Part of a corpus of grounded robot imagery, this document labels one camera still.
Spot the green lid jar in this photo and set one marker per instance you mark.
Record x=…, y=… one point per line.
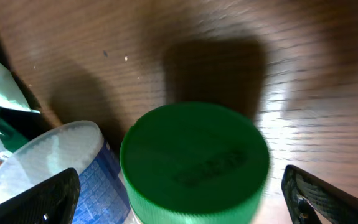
x=194, y=163

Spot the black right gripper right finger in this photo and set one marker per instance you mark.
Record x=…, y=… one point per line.
x=307, y=195

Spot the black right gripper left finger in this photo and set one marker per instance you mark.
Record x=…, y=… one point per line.
x=51, y=201

